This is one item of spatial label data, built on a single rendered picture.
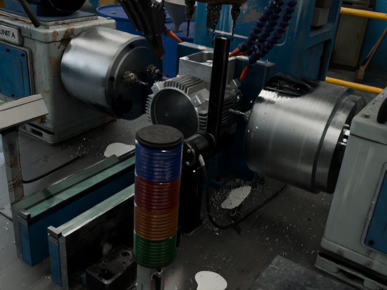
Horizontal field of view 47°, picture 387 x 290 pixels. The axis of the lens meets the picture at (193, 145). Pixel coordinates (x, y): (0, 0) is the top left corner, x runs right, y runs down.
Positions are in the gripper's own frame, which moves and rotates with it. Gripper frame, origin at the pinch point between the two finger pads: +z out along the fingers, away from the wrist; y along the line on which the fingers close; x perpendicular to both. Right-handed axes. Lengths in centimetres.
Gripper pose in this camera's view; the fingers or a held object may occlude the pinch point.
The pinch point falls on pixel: (155, 44)
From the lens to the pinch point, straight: 108.8
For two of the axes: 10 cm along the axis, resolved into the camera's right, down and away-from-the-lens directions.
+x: -5.5, 7.2, -4.3
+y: -8.1, -3.2, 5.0
